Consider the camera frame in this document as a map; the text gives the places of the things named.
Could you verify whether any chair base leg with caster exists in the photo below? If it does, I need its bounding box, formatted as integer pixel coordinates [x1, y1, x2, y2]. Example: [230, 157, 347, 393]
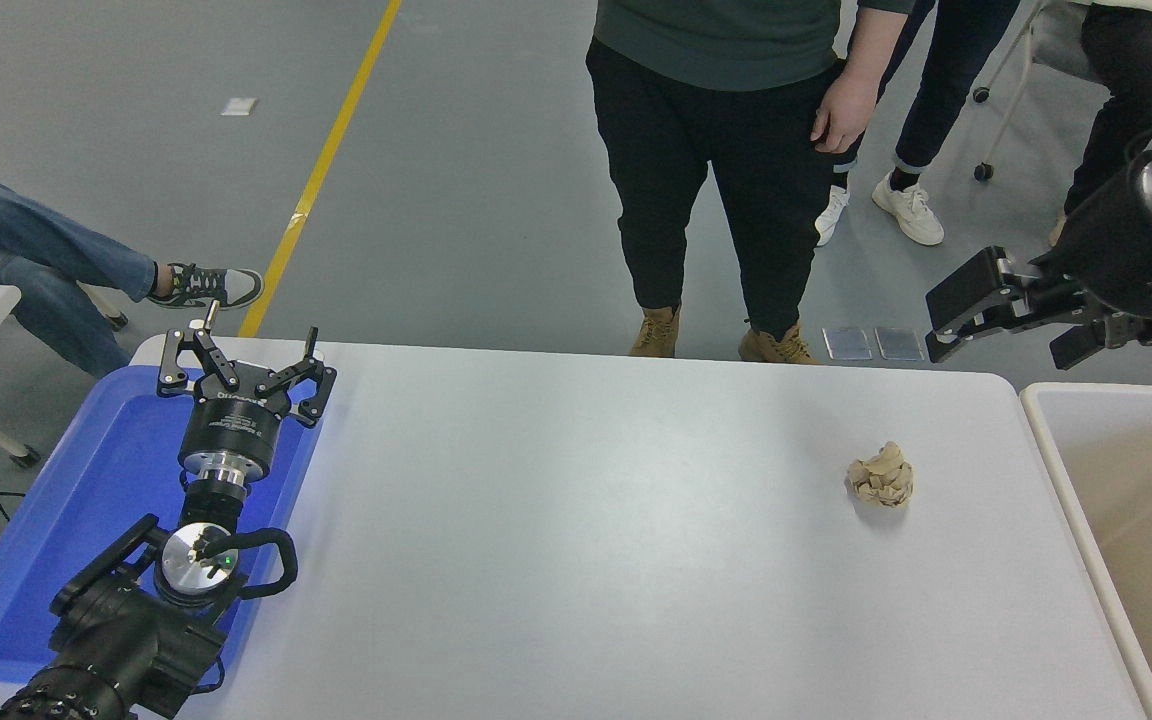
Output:
[76, 285, 130, 332]

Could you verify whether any person in white shoes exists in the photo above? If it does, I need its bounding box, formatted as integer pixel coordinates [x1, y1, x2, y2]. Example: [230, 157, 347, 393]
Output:
[814, 0, 1022, 247]

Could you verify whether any white office chair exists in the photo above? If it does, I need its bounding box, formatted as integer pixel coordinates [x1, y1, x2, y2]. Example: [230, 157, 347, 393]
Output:
[973, 0, 1107, 183]

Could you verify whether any tan paper ball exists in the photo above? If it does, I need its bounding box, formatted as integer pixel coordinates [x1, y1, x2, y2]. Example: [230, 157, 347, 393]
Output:
[844, 441, 915, 508]

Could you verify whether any standing person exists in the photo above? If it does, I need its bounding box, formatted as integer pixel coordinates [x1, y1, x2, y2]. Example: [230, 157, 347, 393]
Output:
[586, 0, 917, 366]

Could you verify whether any large pale bin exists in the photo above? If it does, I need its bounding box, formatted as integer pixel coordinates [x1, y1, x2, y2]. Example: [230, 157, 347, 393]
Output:
[1021, 383, 1152, 720]

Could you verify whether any metal floor plate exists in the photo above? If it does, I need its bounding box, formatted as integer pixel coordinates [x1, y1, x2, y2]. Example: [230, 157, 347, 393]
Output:
[874, 327, 926, 362]
[823, 327, 874, 362]

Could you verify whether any standing person's left hand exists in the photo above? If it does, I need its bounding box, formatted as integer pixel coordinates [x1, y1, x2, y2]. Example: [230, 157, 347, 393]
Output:
[811, 72, 883, 155]

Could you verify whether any yellow floor tape line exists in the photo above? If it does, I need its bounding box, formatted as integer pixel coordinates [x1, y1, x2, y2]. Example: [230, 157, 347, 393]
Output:
[238, 0, 404, 339]

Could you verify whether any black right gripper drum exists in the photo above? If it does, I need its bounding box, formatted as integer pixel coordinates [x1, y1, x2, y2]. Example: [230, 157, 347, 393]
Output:
[1041, 160, 1152, 322]

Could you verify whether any seated person in black trousers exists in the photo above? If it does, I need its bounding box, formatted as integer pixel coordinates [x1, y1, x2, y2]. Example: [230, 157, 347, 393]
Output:
[1049, 0, 1152, 247]

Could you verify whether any blue plastic tray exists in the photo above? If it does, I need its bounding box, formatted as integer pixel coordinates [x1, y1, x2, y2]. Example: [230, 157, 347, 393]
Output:
[0, 365, 325, 686]

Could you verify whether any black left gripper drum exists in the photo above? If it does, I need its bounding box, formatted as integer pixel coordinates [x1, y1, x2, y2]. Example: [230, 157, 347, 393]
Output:
[179, 385, 290, 476]

